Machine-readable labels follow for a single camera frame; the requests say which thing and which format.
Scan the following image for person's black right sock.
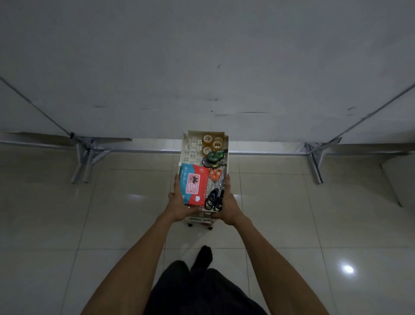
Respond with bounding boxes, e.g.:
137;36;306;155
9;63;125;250
190;245;214;273

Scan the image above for red blue tissue packet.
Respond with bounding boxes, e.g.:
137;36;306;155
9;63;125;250
179;163;210;207

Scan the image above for person's left forearm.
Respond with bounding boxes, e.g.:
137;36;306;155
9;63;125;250
81;214;178;315

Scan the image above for person's black trousers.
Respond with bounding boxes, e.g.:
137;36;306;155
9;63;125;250
142;259;268;315

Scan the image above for white small cart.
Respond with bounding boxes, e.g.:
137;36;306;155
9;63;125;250
177;130;231;231

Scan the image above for grey metal floor rail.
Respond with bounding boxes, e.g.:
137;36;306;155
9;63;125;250
0;138;415;158

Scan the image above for person's right forearm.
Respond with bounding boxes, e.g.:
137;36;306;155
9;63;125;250
231;216;330;315

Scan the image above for person's right hand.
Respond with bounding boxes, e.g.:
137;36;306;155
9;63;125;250
212;174;244;227

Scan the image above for grey metal stand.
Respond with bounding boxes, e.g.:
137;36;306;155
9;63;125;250
68;131;133;184
295;137;343;185

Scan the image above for green correction tape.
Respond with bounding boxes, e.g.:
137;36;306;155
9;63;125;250
207;150;228;164

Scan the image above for person's left hand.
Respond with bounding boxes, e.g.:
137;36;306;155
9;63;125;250
167;174;203;223

